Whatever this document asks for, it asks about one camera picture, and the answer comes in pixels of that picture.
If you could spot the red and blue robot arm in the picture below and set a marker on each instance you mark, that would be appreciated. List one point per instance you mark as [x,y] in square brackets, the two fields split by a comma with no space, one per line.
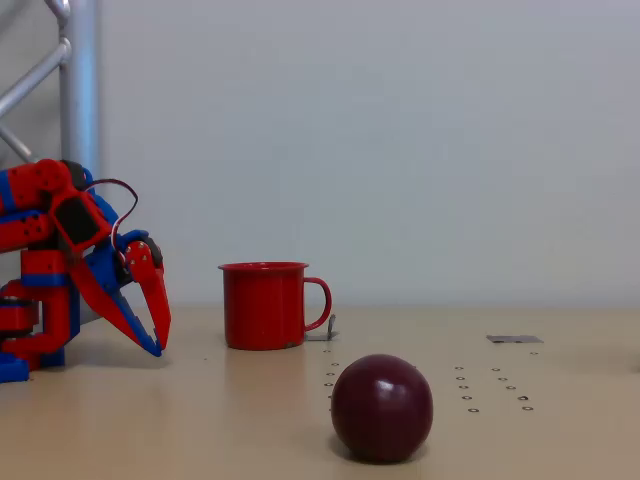
[45,310]

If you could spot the red and blue gripper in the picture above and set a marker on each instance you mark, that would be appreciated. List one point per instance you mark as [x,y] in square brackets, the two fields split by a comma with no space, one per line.
[141,259]

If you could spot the curled grey tape piece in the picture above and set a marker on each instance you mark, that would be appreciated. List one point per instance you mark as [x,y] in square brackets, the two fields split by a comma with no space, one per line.
[322,337]

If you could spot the dark red plum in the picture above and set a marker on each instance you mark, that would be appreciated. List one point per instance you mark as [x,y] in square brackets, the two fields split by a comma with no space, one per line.
[380,410]

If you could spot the red enamel mug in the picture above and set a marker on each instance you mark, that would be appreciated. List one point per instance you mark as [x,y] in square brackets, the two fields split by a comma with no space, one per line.
[260,310]

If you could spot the small grey flat plate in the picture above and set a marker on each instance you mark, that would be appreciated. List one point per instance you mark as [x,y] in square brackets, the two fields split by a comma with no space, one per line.
[515,339]

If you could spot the silver metal frame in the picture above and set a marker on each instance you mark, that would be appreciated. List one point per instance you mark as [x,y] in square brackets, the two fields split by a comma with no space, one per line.
[82,75]

